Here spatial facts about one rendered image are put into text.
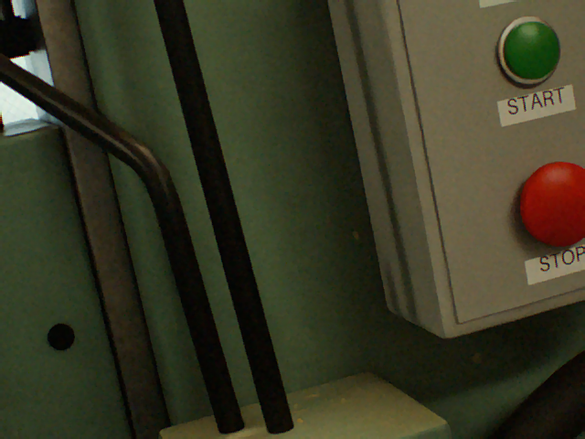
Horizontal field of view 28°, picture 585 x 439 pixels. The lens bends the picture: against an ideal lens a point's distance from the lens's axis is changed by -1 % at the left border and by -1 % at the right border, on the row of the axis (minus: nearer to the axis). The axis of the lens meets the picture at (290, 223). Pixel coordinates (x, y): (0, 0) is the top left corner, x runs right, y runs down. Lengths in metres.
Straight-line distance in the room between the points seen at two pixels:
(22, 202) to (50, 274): 0.03
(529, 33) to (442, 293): 0.10
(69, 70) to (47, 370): 0.12
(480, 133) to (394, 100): 0.03
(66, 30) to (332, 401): 0.18
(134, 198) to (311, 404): 0.10
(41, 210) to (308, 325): 0.12
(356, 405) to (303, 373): 0.04
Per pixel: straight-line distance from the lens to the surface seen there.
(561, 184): 0.42
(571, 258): 0.44
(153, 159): 0.43
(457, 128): 0.42
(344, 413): 0.44
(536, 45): 0.42
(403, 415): 0.42
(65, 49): 0.48
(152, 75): 0.45
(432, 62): 0.41
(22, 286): 0.49
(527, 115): 0.43
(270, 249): 0.46
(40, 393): 0.50
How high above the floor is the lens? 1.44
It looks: 10 degrees down
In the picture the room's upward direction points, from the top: 12 degrees counter-clockwise
